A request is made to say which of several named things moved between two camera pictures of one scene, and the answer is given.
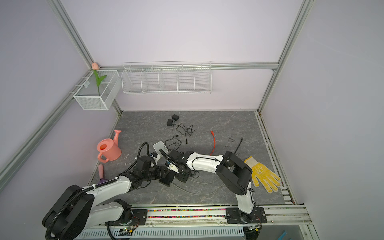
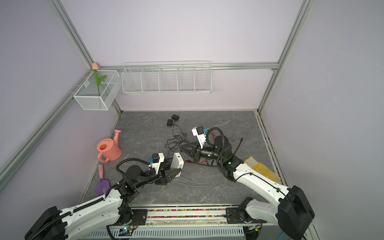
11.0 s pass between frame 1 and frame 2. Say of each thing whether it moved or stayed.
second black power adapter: stayed
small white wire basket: stayed
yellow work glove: stayed
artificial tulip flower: stayed
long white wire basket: stayed
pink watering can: stayed
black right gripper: moved
